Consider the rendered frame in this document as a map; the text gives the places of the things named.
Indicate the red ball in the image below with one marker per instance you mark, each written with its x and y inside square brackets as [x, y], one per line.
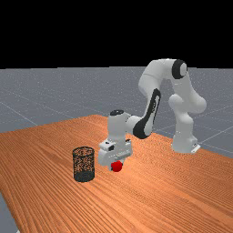
[116, 166]

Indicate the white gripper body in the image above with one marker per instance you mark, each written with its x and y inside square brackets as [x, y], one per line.
[112, 153]

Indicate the dark mesh basket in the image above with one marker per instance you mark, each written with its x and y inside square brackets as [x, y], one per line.
[83, 165]

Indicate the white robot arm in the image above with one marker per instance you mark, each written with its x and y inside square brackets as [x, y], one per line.
[182, 103]

